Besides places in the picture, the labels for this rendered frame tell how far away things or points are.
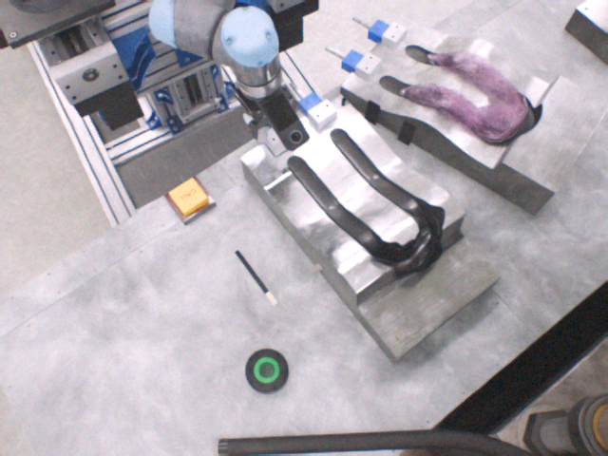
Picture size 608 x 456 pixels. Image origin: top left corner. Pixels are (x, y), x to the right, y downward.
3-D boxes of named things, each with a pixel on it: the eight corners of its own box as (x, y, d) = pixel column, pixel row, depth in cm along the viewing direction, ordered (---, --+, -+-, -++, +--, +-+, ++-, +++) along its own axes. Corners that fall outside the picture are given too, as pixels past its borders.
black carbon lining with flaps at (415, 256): (281, 167, 116) (279, 143, 107) (343, 127, 120) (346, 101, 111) (390, 298, 105) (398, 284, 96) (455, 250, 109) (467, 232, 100)
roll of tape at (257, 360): (246, 394, 106) (244, 392, 102) (247, 351, 109) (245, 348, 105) (289, 394, 106) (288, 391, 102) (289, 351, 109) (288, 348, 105)
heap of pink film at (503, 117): (393, 100, 123) (398, 77, 116) (435, 47, 129) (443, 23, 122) (499, 161, 117) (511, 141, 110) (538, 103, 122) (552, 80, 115)
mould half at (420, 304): (244, 178, 123) (237, 145, 111) (338, 117, 129) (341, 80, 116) (392, 364, 107) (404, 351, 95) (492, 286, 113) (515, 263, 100)
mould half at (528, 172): (339, 100, 131) (341, 69, 120) (399, 28, 138) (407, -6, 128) (534, 216, 119) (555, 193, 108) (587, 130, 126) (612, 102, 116)
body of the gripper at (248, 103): (267, 76, 105) (260, 43, 93) (294, 110, 104) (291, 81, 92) (234, 100, 105) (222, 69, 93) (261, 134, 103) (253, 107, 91)
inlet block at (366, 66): (319, 62, 131) (320, 47, 126) (332, 48, 133) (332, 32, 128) (367, 89, 128) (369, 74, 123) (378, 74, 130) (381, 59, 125)
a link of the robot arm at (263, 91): (290, 69, 87) (248, 99, 87) (292, 82, 92) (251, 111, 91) (262, 34, 89) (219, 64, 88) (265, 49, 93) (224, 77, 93)
